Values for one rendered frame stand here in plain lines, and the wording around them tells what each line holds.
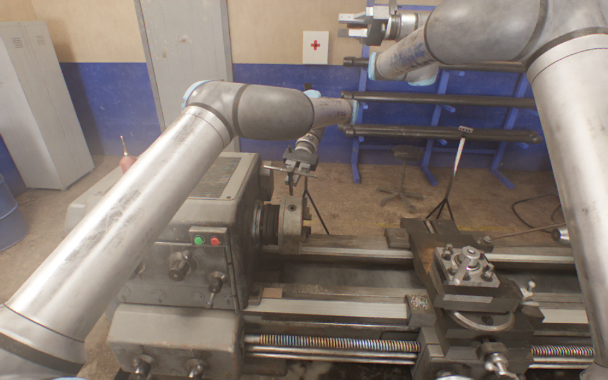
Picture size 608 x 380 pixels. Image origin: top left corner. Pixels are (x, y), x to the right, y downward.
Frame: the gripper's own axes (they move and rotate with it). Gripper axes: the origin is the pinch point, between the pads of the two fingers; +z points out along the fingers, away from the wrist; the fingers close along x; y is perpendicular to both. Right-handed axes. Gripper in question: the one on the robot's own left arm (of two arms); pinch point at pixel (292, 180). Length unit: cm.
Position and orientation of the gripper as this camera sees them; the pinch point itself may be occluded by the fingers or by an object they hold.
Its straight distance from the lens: 112.6
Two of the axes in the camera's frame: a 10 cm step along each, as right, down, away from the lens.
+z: -2.9, 7.5, -5.9
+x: 9.6, 2.2, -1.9
